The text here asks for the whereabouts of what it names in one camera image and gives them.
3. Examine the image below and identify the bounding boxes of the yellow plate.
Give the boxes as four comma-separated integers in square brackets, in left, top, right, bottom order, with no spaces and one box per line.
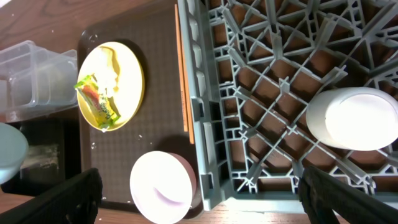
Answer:
[76,42,145,133]

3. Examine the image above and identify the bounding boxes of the clear plastic bin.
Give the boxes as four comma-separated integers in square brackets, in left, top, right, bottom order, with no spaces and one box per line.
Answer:
[1,40,78,123]

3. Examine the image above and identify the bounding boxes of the black waste tray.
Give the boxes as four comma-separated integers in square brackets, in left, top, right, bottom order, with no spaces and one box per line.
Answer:
[1,108,82,196]

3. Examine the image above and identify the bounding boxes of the yellow green snack wrapper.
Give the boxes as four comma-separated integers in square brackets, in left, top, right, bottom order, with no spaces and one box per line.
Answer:
[75,75,120,131]

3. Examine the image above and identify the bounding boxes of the light blue bowl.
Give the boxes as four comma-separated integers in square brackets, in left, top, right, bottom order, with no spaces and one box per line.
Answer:
[0,123,29,184]

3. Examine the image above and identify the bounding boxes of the white paper cup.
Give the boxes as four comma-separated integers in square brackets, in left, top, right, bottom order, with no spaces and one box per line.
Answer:
[306,87,397,151]

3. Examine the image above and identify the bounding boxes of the crumpled white napkin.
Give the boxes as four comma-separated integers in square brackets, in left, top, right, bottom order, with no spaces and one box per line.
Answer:
[93,47,120,98]

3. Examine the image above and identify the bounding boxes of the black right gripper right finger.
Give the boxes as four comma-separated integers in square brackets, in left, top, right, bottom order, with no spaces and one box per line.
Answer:
[298,166,397,224]

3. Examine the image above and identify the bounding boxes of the wooden chopstick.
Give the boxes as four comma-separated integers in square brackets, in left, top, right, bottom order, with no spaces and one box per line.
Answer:
[174,4,188,132]
[179,37,195,144]

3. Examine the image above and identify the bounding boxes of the grey dishwasher rack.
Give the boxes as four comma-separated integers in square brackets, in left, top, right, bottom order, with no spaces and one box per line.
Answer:
[177,0,397,213]

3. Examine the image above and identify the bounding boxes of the left wooden chopstick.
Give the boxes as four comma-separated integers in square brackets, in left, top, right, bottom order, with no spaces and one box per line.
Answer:
[174,4,188,132]

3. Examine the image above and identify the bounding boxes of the right wooden chopstick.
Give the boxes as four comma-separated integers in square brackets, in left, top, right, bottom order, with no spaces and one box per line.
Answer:
[179,37,195,144]

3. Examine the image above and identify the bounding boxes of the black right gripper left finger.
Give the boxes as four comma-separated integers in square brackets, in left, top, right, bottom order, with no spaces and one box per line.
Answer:
[1,168,103,224]

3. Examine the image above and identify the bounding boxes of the dark brown serving tray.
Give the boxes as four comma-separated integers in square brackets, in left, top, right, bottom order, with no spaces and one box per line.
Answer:
[78,1,197,213]

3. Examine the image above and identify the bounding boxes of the leftover rice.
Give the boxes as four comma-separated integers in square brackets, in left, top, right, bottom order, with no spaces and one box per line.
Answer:
[21,144,59,169]

